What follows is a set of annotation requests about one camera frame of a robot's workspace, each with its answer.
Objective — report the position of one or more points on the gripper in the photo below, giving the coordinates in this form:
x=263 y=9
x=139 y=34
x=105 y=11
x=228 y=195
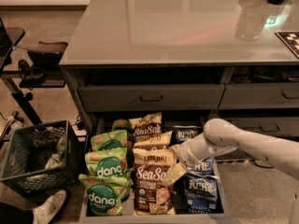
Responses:
x=188 y=156

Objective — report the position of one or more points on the brown sea salt bag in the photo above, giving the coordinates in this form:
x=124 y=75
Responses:
x=151 y=196
x=146 y=126
x=155 y=142

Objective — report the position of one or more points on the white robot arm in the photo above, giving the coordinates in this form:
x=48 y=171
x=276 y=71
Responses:
x=220 y=137

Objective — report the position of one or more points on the blue kettle bag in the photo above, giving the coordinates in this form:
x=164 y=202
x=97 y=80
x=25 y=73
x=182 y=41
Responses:
x=183 y=133
x=200 y=194
x=202 y=169

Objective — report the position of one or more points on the front blue Kettle bag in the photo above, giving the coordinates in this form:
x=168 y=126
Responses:
x=200 y=194

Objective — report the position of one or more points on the rear blue Kettle bag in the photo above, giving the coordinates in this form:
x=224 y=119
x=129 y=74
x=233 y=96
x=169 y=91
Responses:
x=183 y=133

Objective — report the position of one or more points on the open grey middle drawer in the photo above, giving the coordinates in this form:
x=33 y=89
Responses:
x=129 y=217

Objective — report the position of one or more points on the green dang bag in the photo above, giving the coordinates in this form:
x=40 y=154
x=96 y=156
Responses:
x=107 y=163
x=121 y=124
x=104 y=141
x=105 y=194

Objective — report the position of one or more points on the rear green Dang bag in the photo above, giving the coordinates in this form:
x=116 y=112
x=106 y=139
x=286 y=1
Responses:
x=121 y=124

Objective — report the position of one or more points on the grey top left drawer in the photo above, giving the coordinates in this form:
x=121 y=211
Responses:
x=150 y=97

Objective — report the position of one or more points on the front green Dang bag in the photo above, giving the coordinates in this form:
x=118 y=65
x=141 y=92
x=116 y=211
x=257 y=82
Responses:
x=105 y=194

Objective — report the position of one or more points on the grey middle right drawer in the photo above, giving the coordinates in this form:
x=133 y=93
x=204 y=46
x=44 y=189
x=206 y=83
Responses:
x=271 y=126

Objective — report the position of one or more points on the grey top right drawer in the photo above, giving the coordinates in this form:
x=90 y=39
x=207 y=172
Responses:
x=260 y=96

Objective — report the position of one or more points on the grey counter cabinet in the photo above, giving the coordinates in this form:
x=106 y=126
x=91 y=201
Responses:
x=163 y=42

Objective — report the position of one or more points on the dark green plastic crate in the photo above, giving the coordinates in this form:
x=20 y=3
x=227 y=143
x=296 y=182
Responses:
x=42 y=158

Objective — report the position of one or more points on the white shoe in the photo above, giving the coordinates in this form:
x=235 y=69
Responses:
x=45 y=213

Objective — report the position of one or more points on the checkered marker board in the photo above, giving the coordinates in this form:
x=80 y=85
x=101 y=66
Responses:
x=291 y=40

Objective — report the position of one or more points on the brown padded stool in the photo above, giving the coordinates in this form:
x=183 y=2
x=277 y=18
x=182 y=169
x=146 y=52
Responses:
x=46 y=54

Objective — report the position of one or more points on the black desk stand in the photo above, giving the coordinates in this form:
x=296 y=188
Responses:
x=26 y=75

